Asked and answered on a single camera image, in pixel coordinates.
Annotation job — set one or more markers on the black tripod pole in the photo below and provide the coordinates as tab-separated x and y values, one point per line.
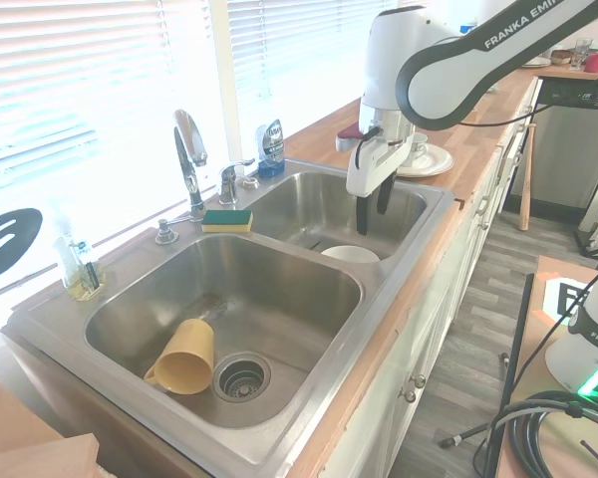
519	338

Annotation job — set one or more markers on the black slotted spatula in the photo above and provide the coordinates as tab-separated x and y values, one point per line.
7	241

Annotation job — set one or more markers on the round metal cabinet knob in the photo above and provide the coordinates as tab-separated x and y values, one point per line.
408	396
418	381

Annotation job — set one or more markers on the yellow soap dish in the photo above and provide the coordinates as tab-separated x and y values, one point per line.
87	294

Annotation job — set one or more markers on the metal sink drain strainer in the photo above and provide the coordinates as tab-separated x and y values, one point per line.
241	377

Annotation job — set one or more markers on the brown ceramic bowl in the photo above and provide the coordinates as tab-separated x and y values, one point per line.
561	56

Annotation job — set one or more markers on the blue dish soap bottle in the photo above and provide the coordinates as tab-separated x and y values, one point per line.
270	149

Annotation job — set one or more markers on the white teacup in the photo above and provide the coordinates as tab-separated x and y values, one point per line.
418	147

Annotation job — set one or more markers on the chrome sink faucet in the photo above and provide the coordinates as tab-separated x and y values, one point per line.
189	144

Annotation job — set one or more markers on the wide white window blind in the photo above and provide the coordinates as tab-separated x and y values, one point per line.
80	89

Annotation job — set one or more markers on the white bowl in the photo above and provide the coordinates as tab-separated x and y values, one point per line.
351	255

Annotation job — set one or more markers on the black white marker sheet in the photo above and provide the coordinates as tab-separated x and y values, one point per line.
560	299

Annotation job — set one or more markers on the red grey wrist camera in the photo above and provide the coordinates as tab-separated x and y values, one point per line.
348	137

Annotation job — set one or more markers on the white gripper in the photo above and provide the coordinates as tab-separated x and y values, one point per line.
374	167

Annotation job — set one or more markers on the white kitchen cabinets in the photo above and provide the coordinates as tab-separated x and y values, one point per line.
428	323

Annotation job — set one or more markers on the wooden cutting board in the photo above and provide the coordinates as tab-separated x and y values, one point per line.
25	433

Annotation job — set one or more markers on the stainless steel double sink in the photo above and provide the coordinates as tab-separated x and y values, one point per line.
279	299

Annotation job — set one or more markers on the clear soap bottle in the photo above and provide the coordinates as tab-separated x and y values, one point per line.
75	264

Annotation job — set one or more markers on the stack of white plates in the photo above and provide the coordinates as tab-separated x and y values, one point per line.
537	62

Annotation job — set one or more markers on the yellow green sponge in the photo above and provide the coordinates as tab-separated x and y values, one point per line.
226	220

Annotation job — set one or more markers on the stainless steel dishwasher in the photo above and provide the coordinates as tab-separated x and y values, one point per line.
563	144

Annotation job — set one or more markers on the red cup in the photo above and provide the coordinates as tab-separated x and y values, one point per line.
596	63

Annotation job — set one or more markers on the white dinner plate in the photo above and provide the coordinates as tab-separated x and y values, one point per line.
431	162

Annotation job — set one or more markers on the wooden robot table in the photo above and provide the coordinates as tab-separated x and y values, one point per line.
538	358

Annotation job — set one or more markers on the chrome soap dispenser pump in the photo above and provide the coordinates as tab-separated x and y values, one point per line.
165	233

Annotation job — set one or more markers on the yellow plastic mug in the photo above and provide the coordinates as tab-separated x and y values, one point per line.
184	361

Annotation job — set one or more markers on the clear drinking glass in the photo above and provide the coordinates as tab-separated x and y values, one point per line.
579	52

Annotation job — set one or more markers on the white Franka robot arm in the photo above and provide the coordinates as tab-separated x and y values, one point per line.
438	74

